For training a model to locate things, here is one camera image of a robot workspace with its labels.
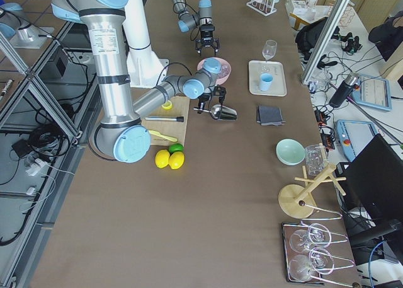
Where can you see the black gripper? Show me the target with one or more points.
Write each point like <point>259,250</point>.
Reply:
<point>210,96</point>
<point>206,34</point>

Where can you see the metal ice scoop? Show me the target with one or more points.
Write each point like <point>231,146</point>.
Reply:
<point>219,112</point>

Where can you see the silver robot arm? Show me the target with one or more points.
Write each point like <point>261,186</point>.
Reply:
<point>127,71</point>
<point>199,23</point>

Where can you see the pile of clear ice cubes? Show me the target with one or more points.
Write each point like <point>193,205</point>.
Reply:
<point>225,70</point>

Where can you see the blue plastic cup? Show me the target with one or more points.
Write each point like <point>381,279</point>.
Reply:
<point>265,81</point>

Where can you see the pink bowl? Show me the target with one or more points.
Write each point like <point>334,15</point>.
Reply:
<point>213,71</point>

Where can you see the steel muddler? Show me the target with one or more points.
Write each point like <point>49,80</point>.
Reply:
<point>165,119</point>

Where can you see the half lemon slice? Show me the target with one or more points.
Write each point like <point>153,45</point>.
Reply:
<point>167,105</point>

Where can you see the green lime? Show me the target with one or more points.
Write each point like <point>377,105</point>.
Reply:
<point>177,147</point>

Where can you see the yellow plastic knife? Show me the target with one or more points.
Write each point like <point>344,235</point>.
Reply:
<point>166,137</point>

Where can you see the clear wine glass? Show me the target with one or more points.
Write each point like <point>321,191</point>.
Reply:
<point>268,52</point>

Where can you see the yellow lemon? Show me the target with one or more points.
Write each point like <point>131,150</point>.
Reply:
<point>176,160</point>
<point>162,158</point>

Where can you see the grey folded cloth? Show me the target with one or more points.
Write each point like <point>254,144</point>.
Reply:
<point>267,115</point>

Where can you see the cream serving tray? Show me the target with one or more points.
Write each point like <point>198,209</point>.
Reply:
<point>278,87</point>

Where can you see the green bowl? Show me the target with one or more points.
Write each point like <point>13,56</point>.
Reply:
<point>290,152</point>

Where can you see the black equipment bag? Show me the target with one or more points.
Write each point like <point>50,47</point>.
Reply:
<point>308,36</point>

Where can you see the glass mug on stand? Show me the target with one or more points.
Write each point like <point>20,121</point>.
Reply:
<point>315,159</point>

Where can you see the wooden glass tree stand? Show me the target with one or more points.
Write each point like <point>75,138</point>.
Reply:
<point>297,201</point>

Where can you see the black water bottle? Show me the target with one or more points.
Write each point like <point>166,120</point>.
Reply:
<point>344,89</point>

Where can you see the blue teach pendant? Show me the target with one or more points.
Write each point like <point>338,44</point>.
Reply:
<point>373,92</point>
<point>353,136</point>

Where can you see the black tray with glasses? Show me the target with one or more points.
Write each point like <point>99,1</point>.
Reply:
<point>306,251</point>

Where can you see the black computer monitor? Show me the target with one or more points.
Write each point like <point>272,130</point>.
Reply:
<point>374,182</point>

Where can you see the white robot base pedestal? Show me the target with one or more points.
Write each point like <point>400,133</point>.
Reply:
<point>144,66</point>

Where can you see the white wire cup rack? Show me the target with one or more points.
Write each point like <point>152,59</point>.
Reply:
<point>266,8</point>

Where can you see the aluminium frame post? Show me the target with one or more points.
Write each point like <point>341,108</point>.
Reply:
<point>325,36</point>

